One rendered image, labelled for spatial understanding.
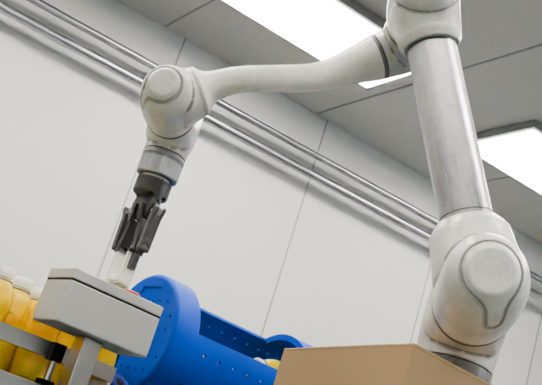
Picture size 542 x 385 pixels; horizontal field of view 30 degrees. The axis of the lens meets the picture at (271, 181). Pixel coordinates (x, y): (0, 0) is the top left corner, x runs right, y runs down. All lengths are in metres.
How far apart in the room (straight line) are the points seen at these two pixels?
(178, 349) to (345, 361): 0.46
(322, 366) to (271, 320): 4.49
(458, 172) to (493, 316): 0.28
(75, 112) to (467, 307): 4.36
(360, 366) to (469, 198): 0.36
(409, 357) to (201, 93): 0.66
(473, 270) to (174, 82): 0.66
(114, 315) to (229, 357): 0.47
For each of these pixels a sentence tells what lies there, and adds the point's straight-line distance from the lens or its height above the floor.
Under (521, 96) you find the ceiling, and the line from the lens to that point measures 5.85.
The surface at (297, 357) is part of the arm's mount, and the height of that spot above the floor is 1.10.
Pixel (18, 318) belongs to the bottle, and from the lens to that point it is 1.98.
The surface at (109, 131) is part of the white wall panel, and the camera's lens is 5.98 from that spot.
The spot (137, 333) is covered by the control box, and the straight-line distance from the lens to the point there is 1.90.
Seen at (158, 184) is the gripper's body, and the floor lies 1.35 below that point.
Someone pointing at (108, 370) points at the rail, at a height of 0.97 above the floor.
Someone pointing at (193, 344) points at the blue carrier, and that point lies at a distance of 2.21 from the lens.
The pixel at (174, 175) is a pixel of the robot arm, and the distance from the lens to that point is 2.11.
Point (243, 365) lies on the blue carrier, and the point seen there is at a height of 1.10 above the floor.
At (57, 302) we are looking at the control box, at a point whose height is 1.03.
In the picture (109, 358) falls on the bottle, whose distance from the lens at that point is 2.03.
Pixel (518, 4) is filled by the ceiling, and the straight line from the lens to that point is 5.03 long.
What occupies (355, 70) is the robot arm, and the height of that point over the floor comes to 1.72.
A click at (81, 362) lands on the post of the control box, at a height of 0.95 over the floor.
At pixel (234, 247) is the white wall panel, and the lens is 6.28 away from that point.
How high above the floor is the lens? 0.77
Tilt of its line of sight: 19 degrees up
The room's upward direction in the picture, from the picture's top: 18 degrees clockwise
